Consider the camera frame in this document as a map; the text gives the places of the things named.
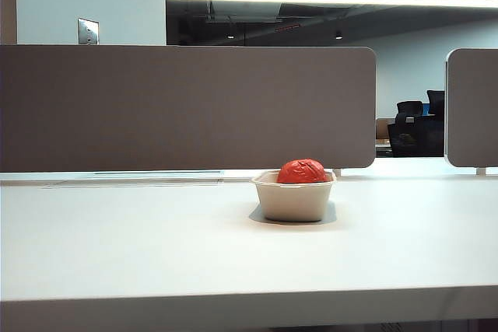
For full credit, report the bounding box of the beige paper lunchbox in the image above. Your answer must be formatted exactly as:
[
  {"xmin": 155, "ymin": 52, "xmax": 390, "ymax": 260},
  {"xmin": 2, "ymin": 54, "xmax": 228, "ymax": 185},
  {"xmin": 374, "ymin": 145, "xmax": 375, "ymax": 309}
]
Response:
[{"xmin": 251, "ymin": 169, "xmax": 338, "ymax": 222}]

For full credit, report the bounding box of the black office chair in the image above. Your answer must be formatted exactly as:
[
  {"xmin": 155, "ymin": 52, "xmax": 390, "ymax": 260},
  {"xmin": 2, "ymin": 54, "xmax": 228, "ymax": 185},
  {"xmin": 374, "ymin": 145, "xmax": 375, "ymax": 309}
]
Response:
[
  {"xmin": 426, "ymin": 89, "xmax": 446, "ymax": 116},
  {"xmin": 396, "ymin": 100, "xmax": 425, "ymax": 116},
  {"xmin": 387, "ymin": 114, "xmax": 446, "ymax": 158}
]

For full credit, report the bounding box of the wide brown desk divider panel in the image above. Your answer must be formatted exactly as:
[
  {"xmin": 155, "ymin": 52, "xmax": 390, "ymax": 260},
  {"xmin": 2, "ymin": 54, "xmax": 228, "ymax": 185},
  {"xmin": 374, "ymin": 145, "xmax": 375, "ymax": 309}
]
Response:
[{"xmin": 0, "ymin": 44, "xmax": 377, "ymax": 173}]

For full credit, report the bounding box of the metal wall switch plate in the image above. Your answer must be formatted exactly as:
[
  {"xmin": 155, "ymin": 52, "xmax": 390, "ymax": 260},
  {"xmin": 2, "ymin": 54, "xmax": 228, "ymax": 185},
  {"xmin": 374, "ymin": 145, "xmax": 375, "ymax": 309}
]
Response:
[{"xmin": 77, "ymin": 17, "xmax": 100, "ymax": 46}]

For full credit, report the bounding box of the red ball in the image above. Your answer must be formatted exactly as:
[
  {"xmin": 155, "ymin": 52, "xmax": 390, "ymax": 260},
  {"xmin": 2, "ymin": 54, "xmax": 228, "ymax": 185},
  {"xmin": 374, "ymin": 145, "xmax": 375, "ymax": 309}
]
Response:
[{"xmin": 276, "ymin": 158, "xmax": 327, "ymax": 185}]

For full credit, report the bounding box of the narrow brown desk divider panel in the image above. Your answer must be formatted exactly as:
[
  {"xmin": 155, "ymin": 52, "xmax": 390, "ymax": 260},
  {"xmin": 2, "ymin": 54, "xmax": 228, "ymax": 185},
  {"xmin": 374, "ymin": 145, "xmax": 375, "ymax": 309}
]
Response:
[{"xmin": 444, "ymin": 48, "xmax": 498, "ymax": 169}]

